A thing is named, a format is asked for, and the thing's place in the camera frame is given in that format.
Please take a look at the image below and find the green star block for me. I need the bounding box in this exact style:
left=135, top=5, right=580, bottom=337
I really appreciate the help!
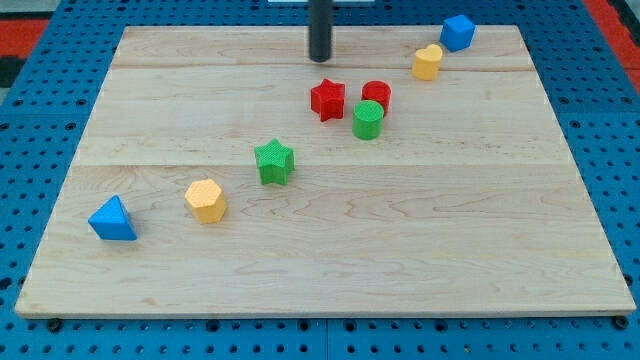
left=254, top=138, right=295, bottom=185

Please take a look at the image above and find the yellow hexagon block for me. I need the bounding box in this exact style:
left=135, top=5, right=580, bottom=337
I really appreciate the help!
left=184, top=179, right=227, bottom=224

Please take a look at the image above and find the yellow heart block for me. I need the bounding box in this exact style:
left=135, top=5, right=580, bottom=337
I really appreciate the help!
left=411, top=44, right=443, bottom=81

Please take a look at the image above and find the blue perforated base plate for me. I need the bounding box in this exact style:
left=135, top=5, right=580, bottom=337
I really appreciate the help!
left=1, top=0, right=639, bottom=359

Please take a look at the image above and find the blue cube block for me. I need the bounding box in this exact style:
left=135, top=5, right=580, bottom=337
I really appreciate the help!
left=440, top=14, right=476, bottom=52

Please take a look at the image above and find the red star block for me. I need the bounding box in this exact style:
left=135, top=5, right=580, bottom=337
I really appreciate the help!
left=310, top=78, right=345, bottom=122

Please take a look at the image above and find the light wooden board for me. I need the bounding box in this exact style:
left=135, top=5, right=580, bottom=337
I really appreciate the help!
left=15, top=25, right=636, bottom=319

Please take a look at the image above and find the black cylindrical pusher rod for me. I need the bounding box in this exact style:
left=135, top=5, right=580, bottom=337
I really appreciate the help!
left=308, top=0, right=333, bottom=63

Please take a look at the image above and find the red cylinder block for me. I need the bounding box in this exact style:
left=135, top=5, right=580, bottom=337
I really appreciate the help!
left=361, top=80, right=392, bottom=115

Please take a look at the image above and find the blue triangle block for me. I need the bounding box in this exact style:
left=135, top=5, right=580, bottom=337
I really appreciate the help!
left=88, top=195, right=137, bottom=241

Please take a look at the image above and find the green cylinder block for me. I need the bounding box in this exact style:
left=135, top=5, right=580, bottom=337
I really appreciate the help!
left=352, top=100, right=384, bottom=140

